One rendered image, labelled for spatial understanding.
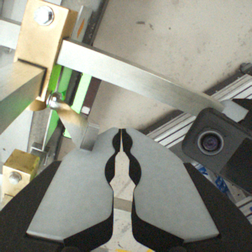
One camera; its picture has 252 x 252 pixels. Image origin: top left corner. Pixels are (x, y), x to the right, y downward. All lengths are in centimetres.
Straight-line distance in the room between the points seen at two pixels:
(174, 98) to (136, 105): 94
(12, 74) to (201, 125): 18
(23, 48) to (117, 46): 88
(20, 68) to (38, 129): 28
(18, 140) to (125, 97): 71
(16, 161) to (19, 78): 19
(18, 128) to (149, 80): 46
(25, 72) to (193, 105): 21
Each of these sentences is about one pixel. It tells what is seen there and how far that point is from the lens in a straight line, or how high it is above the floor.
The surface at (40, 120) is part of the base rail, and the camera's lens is 48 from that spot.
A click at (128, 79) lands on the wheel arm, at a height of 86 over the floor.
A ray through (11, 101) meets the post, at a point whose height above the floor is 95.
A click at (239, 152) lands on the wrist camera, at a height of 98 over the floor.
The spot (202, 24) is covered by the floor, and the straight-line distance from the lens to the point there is 118.
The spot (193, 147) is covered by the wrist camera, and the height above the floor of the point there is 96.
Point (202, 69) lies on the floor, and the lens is 122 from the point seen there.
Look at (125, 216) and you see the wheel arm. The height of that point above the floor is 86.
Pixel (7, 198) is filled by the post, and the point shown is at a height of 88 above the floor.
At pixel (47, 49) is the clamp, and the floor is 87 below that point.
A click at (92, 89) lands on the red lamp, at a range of 42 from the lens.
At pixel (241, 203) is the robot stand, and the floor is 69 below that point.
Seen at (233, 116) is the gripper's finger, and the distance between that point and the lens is 28.
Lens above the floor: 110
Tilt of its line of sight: 61 degrees down
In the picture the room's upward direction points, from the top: 178 degrees clockwise
